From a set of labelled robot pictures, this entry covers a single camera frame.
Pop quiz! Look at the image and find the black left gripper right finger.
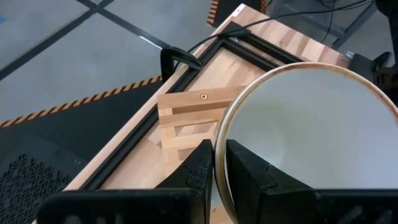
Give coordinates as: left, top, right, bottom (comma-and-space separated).
224, 139, 398, 224

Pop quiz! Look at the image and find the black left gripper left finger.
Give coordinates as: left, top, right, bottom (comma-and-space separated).
37, 139, 214, 224

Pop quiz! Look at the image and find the tall teal patterned mug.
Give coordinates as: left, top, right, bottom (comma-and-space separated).
214, 61, 398, 224

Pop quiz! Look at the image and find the slatted wooden rack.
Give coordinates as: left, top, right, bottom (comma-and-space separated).
157, 85, 247, 177

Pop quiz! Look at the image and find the perforated black hazard-striped mat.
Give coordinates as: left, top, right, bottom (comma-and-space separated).
0, 75, 164, 224

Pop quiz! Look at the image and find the black table clamp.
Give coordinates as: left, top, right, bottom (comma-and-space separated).
160, 45, 203, 83

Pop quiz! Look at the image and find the black hazard-striped floor mat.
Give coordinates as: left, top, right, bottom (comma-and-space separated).
206, 0, 267, 28

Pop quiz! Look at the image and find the black aluminium table frame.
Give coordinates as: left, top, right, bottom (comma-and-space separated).
81, 21, 304, 190

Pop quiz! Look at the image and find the black cable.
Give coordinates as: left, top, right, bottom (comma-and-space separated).
172, 0, 377, 71

